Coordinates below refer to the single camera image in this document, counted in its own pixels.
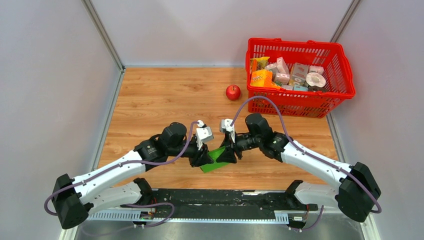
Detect pink white carton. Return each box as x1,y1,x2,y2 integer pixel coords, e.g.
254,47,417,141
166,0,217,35
276,56,290,75

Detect small pink white box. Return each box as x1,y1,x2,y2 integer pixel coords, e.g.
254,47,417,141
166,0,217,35
308,65,325,75

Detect red apple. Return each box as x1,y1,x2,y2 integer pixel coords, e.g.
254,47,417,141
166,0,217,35
225,84,241,101

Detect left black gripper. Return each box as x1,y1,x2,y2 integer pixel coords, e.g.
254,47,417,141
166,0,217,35
167,137,215,168

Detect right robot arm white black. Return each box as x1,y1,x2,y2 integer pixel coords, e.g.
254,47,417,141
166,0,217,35
217,113,381,223

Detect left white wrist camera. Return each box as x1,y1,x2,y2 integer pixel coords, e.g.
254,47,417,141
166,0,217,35
195,120,214,150

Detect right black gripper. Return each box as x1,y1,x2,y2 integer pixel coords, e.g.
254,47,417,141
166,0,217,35
216,130,262,163

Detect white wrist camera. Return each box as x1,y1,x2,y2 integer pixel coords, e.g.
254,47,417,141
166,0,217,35
219,118,236,143
195,120,214,150

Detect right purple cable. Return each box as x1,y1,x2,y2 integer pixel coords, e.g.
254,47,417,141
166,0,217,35
230,95,383,215

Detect red plastic basket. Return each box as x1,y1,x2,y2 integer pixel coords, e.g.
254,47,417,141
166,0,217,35
245,37,356,118

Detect yellow snack bag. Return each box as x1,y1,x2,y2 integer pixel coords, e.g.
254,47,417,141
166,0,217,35
249,56,270,72

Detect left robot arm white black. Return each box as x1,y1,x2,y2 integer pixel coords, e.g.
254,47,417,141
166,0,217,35
44,120,214,230

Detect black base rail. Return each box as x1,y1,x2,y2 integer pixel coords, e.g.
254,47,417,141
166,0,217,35
135,188,319,223

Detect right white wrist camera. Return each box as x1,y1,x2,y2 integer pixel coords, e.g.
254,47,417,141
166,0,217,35
219,118,236,143

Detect pink box in basket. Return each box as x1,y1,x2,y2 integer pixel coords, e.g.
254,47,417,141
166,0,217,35
273,72,290,85

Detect white red box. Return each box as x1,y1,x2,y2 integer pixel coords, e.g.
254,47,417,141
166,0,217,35
290,62,309,84

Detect orange snack box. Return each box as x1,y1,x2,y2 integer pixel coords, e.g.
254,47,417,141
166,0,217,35
249,69,281,89

